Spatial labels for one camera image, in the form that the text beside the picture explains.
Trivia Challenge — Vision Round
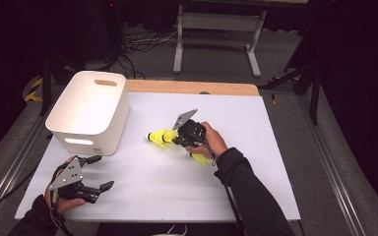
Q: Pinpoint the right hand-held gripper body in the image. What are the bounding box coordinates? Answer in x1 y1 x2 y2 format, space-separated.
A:
172 108 209 149

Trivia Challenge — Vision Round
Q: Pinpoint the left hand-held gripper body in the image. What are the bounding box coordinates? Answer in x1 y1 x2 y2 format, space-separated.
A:
48 157 101 205

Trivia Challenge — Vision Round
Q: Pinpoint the white plastic storage bin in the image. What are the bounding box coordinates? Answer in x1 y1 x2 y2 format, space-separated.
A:
44 70 131 156

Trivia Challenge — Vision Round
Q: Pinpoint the person's right hand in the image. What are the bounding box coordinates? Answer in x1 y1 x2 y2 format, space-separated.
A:
186 121 229 160

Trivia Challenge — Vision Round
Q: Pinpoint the person's left hand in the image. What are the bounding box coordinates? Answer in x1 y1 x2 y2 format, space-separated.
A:
43 185 87 216

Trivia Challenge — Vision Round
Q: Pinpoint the white table mat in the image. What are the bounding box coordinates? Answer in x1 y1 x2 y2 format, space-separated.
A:
14 91 301 224

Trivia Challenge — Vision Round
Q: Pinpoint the yellow black hazard tape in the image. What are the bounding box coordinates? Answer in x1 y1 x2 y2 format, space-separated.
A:
24 77 43 103

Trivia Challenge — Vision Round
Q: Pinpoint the black metal stand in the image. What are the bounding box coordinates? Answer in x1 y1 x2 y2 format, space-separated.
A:
38 55 87 117

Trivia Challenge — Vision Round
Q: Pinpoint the black tripod stand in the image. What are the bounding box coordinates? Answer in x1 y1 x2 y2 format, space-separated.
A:
259 63 323 126

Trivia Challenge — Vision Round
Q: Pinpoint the right hand-held gripper cable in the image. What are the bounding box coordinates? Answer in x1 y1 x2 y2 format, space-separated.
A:
190 132 247 236

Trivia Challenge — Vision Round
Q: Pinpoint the hand-held gripper cable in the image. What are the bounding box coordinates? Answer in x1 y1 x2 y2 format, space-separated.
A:
49 190 77 236
190 132 247 236

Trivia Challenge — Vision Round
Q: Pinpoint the left hand-held gripper cable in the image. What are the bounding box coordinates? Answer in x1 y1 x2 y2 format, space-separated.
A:
49 190 77 236

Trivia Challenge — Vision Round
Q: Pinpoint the aluminium floor rail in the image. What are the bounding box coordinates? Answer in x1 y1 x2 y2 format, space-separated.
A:
0 114 52 227
296 94 368 236

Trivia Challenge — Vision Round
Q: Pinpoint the thin black floor cable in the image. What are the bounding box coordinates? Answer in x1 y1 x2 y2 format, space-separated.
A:
0 163 43 219

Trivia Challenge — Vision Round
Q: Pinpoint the white cable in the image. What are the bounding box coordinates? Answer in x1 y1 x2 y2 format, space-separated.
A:
151 223 189 236

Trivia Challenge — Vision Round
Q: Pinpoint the bundle of floor cables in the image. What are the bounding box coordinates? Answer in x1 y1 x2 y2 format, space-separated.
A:
119 29 179 80

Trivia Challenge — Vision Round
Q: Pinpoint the grey metal desk frame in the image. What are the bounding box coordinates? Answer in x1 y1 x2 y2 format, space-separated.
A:
172 4 268 79

